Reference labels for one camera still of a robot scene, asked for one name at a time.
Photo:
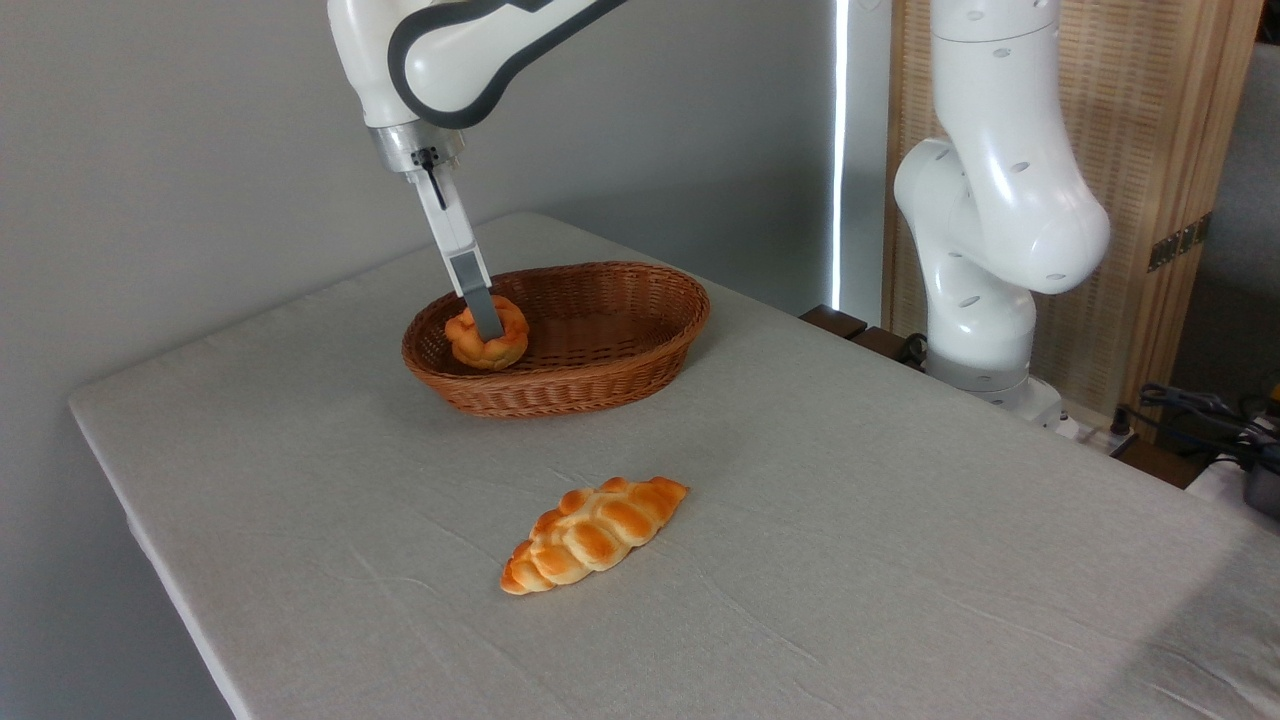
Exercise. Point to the dark brown wooden board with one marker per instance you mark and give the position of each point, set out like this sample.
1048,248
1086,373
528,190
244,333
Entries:
835,322

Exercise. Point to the round knotted bread roll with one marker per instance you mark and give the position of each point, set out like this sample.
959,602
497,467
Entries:
516,335

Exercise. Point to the brown wicker oval basket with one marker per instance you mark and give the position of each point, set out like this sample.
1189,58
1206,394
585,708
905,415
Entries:
630,375

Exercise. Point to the vertical white light strip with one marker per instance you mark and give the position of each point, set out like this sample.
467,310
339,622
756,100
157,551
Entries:
839,150

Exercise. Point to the metal screen hinge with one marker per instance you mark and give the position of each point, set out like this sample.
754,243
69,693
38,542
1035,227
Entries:
1180,242

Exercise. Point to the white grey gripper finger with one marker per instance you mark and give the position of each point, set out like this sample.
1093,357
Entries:
475,285

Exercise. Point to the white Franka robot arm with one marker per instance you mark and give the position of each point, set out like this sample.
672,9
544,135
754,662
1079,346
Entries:
1000,200

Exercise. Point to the white power strip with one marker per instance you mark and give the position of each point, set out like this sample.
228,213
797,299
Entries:
1090,432

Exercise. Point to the light grey tablecloth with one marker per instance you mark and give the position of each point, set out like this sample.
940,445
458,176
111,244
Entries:
850,560

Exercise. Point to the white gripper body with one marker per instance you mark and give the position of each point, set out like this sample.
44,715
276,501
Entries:
440,205

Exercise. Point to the long braided bread loaf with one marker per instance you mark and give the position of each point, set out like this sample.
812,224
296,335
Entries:
590,535

